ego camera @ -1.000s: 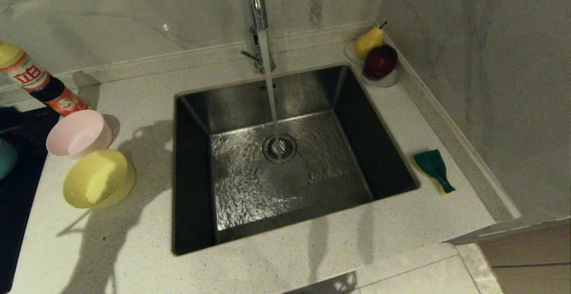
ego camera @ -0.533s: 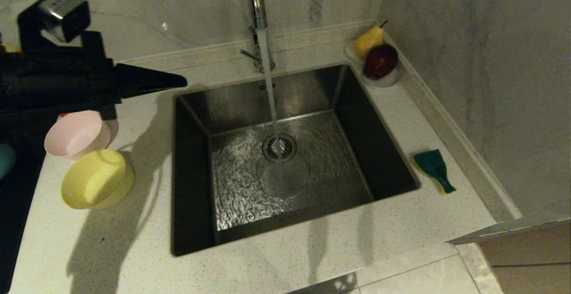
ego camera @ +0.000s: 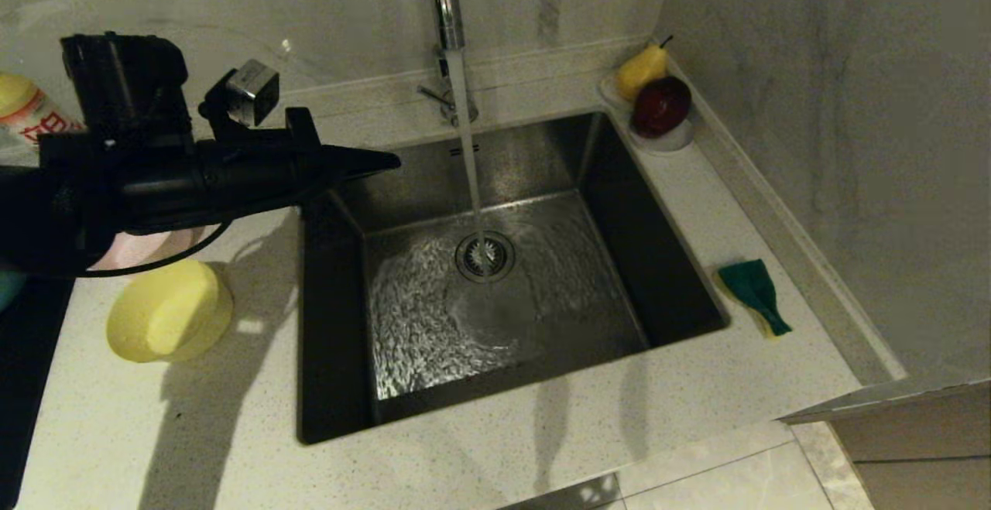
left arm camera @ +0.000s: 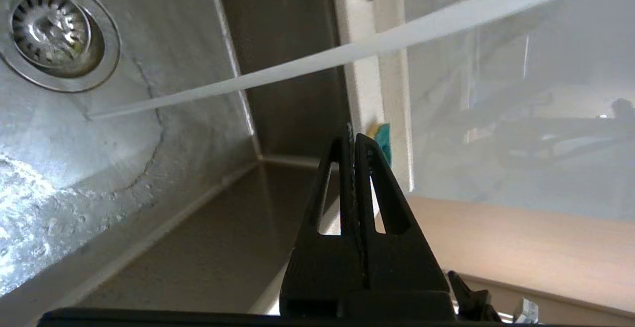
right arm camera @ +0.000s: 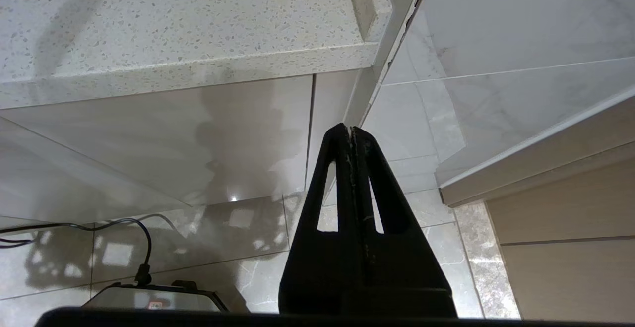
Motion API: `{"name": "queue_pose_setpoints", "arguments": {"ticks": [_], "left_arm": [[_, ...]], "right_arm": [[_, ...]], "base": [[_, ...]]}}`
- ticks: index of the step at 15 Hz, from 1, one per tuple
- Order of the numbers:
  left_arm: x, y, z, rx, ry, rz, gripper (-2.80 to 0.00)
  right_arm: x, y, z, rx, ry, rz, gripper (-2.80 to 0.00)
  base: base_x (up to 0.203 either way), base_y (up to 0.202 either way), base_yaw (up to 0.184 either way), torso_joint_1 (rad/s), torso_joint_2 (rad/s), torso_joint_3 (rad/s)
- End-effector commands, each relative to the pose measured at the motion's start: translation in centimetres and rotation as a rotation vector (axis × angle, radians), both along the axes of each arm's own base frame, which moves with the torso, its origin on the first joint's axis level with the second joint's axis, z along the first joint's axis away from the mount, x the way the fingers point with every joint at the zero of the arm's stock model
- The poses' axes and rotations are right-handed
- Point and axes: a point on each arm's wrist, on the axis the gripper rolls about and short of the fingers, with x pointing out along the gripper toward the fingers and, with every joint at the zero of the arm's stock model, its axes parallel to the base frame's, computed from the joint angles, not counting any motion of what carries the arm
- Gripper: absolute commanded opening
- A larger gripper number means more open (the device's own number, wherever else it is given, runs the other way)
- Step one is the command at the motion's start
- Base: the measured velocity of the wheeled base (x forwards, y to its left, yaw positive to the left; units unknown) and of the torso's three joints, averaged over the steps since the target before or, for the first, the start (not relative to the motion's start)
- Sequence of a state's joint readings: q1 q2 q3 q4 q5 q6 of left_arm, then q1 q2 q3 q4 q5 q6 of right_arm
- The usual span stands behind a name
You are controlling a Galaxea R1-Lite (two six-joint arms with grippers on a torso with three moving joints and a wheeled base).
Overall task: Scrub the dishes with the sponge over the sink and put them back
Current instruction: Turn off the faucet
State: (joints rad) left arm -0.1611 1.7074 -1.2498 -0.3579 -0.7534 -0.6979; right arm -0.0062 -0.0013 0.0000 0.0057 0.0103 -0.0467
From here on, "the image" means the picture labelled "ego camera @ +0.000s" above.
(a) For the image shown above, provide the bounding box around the pink plastic bowl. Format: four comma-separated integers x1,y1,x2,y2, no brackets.
91,224,221,271

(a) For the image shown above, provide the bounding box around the yellow plastic bowl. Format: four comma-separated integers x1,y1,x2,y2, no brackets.
106,259,235,364

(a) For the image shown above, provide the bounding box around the dish soap bottle orange label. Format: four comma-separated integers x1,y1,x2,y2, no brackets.
0,71,86,145

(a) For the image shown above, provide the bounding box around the blue plastic bowl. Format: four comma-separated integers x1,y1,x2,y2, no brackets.
0,270,26,311

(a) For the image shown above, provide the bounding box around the green and yellow sponge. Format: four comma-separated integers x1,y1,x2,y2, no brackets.
716,258,794,339

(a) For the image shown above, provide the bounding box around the stainless steel sink basin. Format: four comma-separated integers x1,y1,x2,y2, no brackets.
297,110,729,445

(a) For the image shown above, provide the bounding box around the running water stream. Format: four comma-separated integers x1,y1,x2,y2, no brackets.
447,50,492,263

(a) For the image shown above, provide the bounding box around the round metal drain strainer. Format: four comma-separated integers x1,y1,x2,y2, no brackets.
455,231,516,285

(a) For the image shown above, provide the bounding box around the black glass cooktop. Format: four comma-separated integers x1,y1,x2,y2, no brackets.
0,278,78,507

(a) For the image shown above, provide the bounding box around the yellow pear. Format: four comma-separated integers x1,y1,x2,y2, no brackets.
616,36,673,103

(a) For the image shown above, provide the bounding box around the dark red apple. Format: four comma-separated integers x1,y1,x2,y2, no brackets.
631,76,692,139

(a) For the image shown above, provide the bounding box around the small white dish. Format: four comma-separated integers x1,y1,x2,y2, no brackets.
598,69,695,156

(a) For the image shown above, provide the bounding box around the wood tone cabinet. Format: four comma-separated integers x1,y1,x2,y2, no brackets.
828,390,991,510

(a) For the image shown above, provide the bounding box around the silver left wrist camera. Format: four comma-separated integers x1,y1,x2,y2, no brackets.
225,60,281,128

